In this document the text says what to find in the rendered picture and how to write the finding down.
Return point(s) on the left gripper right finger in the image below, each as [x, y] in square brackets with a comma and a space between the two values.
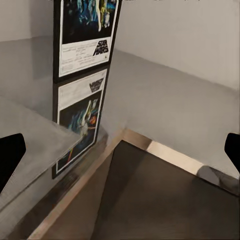
[232, 149]

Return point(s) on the drop in sink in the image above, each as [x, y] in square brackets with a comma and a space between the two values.
[45, 141]

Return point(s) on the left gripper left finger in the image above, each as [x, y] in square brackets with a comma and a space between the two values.
[12, 149]

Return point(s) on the poster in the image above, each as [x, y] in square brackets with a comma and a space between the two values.
[84, 36]

